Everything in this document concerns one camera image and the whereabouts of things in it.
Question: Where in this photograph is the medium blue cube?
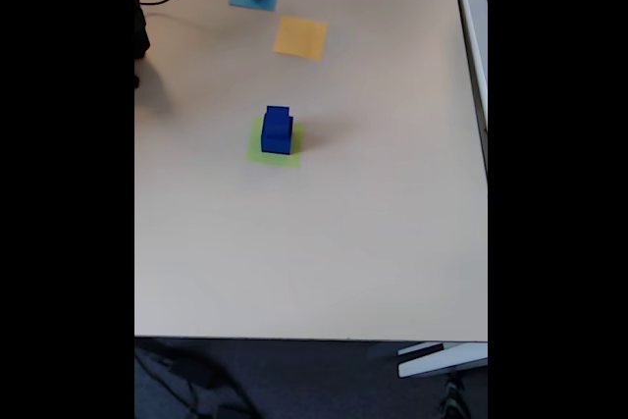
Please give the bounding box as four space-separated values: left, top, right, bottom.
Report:
263 105 294 139

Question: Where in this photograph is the large blue cube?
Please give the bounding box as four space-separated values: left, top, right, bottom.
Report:
260 130 294 155

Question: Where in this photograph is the orange paper square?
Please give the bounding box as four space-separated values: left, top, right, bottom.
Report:
272 15 329 63

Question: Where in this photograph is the green paper square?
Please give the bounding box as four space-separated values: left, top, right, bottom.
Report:
246 117 306 169

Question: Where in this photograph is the white adjacent table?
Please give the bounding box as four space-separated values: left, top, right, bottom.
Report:
449 0 489 176

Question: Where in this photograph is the white table foot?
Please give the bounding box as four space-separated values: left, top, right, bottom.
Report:
396 341 489 380

